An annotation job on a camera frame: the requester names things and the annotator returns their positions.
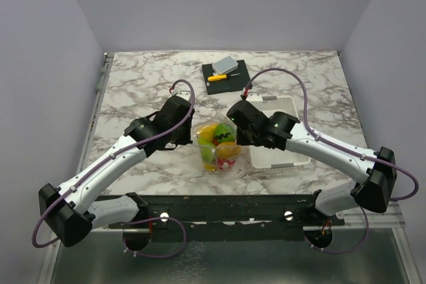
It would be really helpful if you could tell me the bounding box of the white perforated plastic basket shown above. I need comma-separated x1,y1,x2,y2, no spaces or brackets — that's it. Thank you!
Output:
249,95,311,170

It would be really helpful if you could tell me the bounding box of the clear zip top bag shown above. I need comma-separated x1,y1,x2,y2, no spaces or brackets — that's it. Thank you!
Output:
191,112,247,173

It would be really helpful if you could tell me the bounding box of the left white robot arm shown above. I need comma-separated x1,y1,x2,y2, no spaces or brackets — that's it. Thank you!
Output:
38,92,195,247

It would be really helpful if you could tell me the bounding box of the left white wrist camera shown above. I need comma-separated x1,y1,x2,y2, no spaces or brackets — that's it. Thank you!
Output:
172,90,192,102

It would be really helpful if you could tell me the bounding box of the yellow toy mango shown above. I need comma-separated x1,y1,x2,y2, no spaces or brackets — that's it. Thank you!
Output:
203,162,216,172

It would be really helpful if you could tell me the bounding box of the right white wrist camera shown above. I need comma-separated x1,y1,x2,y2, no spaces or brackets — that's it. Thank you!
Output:
246,92,263,102

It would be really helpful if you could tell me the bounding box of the orange toy pepper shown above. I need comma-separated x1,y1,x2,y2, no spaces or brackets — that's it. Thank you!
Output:
215,142,241,159

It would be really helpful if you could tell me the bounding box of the yellow handled knife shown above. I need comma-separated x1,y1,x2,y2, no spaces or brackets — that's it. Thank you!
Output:
208,73,239,82

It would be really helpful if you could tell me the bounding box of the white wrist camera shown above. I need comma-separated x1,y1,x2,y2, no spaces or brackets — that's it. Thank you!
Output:
246,92,263,102
172,90,192,102

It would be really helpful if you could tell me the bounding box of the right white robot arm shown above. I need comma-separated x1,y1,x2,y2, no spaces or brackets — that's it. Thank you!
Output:
226,100,397,225

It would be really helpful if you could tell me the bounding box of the green toy fruit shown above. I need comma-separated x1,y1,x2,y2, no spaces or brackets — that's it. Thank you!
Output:
214,123,236,144

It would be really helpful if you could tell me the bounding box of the black cutting board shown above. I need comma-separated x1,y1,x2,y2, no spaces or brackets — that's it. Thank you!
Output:
202,60,250,95

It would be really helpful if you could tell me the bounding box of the green toy pear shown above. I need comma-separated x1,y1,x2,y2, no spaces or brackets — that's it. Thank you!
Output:
199,142,216,163

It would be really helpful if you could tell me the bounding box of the grey white rectangular box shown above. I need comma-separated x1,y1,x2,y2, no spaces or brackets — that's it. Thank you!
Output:
212,56,238,74

